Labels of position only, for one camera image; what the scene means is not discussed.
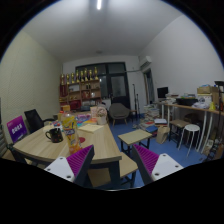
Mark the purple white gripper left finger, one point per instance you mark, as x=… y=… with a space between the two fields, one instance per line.
x=73 y=168

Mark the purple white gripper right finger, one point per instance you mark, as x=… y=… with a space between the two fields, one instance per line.
x=152 y=166

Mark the wooden bench near table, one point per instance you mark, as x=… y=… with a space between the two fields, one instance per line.
x=110 y=175

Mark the small wooden side table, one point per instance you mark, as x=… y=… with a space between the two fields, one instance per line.
x=138 y=136

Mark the brown paper bag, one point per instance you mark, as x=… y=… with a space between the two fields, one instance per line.
x=162 y=134

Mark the black mug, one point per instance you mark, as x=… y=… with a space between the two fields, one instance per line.
x=54 y=135

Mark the wooden table with dark legs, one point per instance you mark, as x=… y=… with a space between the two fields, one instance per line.
x=38 y=147

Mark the flat cardboard piece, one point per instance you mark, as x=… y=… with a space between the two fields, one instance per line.
x=90 y=128

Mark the dark wooden stool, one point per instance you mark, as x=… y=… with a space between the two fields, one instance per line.
x=176 y=128

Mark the yellow drink bottle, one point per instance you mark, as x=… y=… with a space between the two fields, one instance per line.
x=70 y=130

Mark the stack of books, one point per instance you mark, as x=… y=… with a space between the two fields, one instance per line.
x=150 y=114

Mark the white round stool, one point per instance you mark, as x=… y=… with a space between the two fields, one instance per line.
x=190 y=134

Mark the flower bouquet in pot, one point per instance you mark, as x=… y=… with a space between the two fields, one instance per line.
x=101 y=116

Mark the black office chair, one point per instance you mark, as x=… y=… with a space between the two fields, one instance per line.
x=34 y=120

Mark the grey armchair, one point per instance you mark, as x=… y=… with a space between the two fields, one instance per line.
x=118 y=111

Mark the purple sign board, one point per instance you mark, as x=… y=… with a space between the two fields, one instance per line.
x=17 y=128

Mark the wooden trophy shelf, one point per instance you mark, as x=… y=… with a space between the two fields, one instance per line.
x=80 y=94

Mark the black computer monitor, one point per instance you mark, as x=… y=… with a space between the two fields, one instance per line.
x=162 y=92

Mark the dark glass door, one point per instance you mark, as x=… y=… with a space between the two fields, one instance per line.
x=113 y=81

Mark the cardboard box on desk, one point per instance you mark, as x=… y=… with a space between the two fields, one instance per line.
x=207 y=90

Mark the white air conditioner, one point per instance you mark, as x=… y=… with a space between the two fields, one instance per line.
x=145 y=61

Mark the ceiling tube light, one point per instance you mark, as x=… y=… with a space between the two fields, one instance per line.
x=99 y=4

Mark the long wooden wall desk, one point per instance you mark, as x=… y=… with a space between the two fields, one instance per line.
x=207 y=122

